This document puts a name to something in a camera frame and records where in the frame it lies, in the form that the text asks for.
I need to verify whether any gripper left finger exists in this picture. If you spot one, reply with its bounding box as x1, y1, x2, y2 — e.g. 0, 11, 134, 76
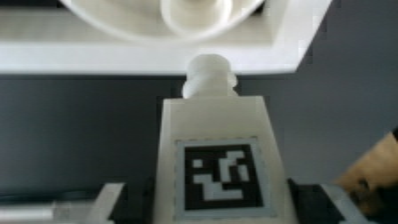
0, 182, 155, 224

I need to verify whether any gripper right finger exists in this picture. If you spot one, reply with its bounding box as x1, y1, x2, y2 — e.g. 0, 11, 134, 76
288, 179, 379, 224

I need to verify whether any white stool leg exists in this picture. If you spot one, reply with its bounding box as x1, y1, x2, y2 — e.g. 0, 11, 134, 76
153, 54, 299, 224

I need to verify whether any white round stool seat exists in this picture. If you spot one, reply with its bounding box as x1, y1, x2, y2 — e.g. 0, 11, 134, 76
61, 0, 265, 44

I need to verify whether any white L-shaped fence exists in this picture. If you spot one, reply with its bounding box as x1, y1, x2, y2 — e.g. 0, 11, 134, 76
0, 0, 333, 75

